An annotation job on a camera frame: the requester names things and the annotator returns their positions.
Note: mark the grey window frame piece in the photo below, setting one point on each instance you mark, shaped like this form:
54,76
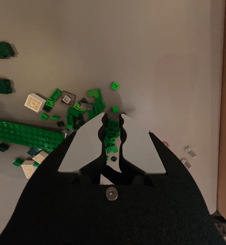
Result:
72,95

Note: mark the white desk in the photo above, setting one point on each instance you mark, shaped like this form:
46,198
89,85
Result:
124,47

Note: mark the dark green sloped brick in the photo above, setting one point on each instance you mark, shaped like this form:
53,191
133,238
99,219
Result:
2,50
3,86

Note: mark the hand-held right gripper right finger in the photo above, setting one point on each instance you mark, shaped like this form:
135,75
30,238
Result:
139,145

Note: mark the small dark green brick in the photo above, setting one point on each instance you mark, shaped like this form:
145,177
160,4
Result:
2,147

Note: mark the grey flat tile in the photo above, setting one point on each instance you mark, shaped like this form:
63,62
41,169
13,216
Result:
86,106

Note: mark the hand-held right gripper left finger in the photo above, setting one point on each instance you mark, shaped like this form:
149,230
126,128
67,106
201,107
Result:
82,141

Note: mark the grey small plate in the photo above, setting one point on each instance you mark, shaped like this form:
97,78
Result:
190,151
186,163

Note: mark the white square brick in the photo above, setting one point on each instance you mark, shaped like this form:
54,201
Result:
34,102
40,157
28,168

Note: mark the large green studded baseplate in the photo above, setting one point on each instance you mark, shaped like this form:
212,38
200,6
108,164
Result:
19,134

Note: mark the bright green small brick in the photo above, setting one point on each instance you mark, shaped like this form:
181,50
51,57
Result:
18,161

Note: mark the pile of small green bricks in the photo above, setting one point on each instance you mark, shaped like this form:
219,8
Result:
97,109

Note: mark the dark teal slope brick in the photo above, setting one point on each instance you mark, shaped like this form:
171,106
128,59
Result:
33,151

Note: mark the patterned rug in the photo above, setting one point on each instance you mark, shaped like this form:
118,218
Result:
224,229

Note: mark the bright green corner tile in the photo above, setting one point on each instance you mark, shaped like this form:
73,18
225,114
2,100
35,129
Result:
92,93

